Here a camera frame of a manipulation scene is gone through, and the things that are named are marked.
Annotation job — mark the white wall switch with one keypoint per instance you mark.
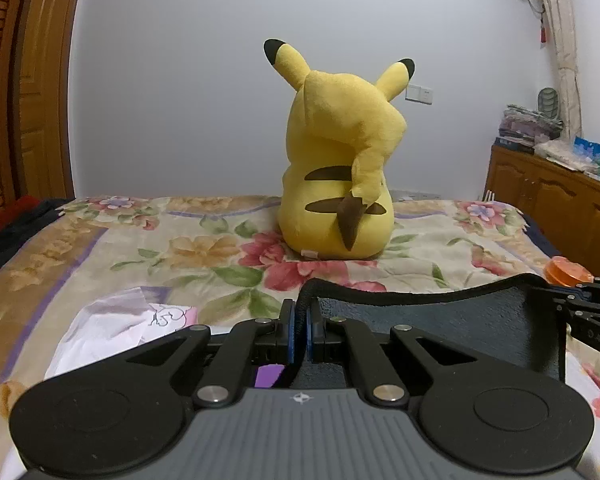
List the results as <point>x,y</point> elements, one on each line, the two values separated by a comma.
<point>419,93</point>

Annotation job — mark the white plastic bag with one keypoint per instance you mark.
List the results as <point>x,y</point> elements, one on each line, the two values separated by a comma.
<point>557,154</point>

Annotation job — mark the dark cloth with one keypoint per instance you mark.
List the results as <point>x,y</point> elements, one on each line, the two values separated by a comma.
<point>20,230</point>

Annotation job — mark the floral bed blanket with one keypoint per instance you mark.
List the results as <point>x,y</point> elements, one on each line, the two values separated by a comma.
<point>130,250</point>

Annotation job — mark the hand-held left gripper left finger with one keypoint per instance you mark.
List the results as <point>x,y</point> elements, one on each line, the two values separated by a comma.
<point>290,334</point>

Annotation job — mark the wooden wardrobe door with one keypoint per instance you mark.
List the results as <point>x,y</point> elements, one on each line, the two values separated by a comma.
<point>30,85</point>

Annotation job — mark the blue picture box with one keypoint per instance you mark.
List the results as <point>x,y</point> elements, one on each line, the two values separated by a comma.
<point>589,156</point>

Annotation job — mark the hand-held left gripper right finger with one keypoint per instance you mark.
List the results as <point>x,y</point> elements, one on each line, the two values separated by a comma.
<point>310,334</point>

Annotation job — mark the orange round lid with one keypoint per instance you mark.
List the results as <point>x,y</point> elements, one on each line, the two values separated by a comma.
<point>570,271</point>

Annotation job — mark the dark grey towel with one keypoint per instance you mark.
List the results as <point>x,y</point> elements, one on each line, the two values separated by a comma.
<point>430,317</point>

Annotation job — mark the white printed cloth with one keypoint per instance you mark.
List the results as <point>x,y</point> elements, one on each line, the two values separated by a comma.
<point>110,325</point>

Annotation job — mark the grey-green striped fan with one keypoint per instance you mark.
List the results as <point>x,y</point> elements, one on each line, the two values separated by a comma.
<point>549,102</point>

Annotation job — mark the stack of folded clothes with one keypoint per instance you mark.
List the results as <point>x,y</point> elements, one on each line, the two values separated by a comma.
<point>530,125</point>

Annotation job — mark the cream patterned curtain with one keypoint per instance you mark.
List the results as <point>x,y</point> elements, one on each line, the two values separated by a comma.
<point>562,45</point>

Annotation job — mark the yellow plush toy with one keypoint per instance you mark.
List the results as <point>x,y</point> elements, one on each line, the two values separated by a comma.
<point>332,160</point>

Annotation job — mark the wooden cabinet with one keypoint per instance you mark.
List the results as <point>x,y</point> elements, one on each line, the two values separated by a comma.
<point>555,210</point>

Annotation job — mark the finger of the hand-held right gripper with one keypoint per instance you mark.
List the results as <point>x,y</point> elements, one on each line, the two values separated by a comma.
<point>597,287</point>
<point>587,311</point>

